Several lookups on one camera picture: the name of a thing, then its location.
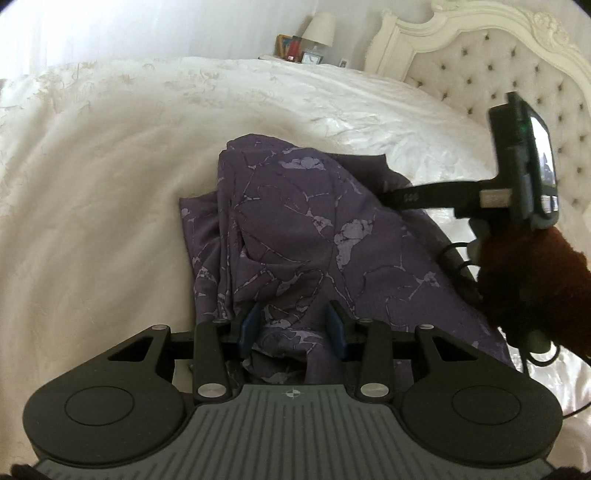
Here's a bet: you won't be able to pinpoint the purple patterned garment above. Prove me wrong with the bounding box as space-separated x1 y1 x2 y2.
179 135 510 384

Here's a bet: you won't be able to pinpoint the right hand in brown glove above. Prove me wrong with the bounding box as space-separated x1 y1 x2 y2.
478 227 590 360

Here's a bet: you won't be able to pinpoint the cream tufted headboard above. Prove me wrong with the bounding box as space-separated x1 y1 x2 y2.
363 0 591 218

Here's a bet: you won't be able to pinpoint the white embroidered bedspread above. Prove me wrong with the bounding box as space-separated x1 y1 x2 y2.
0 55 591 462

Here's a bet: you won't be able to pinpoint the white bedside lamp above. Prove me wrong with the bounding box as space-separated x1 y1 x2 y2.
301 12 337 53

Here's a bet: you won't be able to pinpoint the red books on nightstand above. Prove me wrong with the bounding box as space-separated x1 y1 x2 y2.
276 34 303 63

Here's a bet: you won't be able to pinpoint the white sheer curtain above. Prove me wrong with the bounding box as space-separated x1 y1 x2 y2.
0 0 320 80

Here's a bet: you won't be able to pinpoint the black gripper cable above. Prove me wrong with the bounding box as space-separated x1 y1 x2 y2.
435 239 591 416

